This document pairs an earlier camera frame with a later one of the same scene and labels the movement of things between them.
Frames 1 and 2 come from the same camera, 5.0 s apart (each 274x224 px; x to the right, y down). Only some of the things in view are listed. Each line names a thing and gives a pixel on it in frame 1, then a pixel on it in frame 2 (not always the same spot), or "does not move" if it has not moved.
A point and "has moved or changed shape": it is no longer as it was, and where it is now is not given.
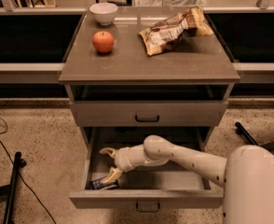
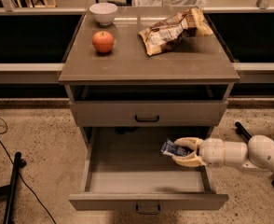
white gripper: [123, 160] -> [212, 151]
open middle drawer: [162, 185] does not move
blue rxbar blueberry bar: [98, 185] has moved or changed shape
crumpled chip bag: [166, 34] does not move
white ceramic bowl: [103, 12] does not move
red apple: [102, 41] does not move
